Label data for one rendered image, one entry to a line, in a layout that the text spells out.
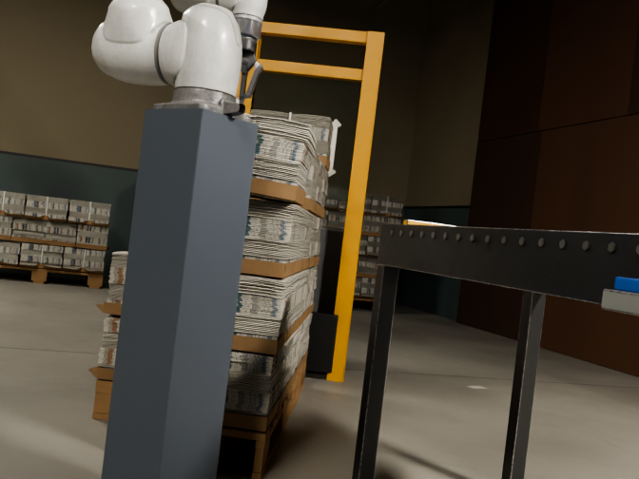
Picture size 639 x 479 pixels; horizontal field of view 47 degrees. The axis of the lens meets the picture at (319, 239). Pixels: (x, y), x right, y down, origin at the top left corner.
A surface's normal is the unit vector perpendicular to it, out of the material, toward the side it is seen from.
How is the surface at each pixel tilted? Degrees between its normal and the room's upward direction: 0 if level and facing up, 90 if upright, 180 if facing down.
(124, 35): 103
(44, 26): 90
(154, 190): 90
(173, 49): 91
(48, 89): 90
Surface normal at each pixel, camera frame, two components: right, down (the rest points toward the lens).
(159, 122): -0.58, -0.07
